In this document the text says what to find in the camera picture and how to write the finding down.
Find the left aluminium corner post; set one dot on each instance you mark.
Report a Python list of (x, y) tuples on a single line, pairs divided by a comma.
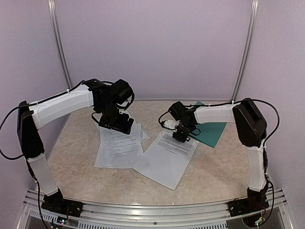
[(58, 42)]

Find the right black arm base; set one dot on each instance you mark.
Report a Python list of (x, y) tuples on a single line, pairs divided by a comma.
[(255, 201)]

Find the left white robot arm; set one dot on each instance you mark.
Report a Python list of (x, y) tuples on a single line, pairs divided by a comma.
[(34, 116)]

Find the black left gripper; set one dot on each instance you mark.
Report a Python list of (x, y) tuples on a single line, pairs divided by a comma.
[(121, 126)]

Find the white paper stack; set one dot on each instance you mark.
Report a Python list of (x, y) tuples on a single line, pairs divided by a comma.
[(118, 150)]

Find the green file folder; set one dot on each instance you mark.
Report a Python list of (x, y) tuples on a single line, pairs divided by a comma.
[(209, 133)]

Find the white printed top sheet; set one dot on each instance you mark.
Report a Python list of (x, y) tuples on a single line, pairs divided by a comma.
[(166, 160)]

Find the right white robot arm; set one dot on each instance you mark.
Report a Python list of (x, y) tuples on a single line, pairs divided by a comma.
[(245, 115)]

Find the aluminium front rail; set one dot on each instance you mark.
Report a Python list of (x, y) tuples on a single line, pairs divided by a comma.
[(213, 215)]

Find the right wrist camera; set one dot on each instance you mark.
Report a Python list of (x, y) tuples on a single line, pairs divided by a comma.
[(169, 124)]

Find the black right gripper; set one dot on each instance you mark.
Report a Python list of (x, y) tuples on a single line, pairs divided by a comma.
[(183, 139)]

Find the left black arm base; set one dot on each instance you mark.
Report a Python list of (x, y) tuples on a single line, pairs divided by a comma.
[(58, 204)]

